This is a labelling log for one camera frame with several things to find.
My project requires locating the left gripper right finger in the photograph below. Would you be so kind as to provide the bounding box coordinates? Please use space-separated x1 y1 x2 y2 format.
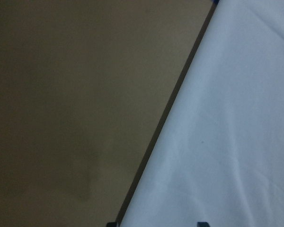
197 222 208 227

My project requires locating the light blue t-shirt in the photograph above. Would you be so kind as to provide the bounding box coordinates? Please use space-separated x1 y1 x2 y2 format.
121 0 284 227

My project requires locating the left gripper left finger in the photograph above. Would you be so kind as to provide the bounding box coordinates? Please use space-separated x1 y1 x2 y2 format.
106 222 119 227

